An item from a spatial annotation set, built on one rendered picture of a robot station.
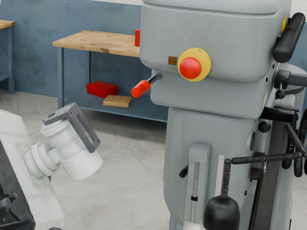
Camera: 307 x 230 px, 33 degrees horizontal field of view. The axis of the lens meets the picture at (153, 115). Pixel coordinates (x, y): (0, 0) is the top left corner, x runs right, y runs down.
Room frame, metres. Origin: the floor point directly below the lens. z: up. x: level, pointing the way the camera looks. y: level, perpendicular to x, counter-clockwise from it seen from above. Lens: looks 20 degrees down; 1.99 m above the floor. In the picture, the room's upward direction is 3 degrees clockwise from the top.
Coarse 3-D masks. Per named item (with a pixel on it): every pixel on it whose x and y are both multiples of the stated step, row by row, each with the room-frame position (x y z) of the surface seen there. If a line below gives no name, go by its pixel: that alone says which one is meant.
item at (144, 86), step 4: (156, 76) 1.03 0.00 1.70; (160, 76) 1.05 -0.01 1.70; (144, 80) 0.97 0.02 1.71; (148, 80) 0.99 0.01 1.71; (152, 80) 1.00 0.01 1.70; (156, 80) 1.03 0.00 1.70; (140, 84) 0.95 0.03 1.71; (144, 84) 0.95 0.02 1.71; (148, 84) 0.96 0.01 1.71; (136, 88) 0.93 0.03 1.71; (140, 88) 0.93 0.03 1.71; (144, 88) 0.94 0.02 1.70; (148, 88) 0.96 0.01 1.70; (132, 92) 0.92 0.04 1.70; (136, 92) 0.92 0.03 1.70; (140, 92) 0.92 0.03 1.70; (144, 92) 0.94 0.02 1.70; (136, 96) 0.93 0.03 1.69
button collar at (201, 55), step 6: (192, 48) 0.93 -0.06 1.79; (198, 48) 0.93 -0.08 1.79; (186, 54) 0.92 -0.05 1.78; (192, 54) 0.92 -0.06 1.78; (198, 54) 0.91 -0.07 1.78; (204, 54) 0.91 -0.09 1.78; (180, 60) 0.92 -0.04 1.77; (198, 60) 0.91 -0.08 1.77; (204, 60) 0.91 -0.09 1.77; (210, 60) 0.92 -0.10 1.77; (204, 66) 0.91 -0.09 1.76; (210, 66) 0.92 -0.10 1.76; (204, 72) 0.91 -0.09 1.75; (186, 78) 0.92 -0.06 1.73; (198, 78) 0.91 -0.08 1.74
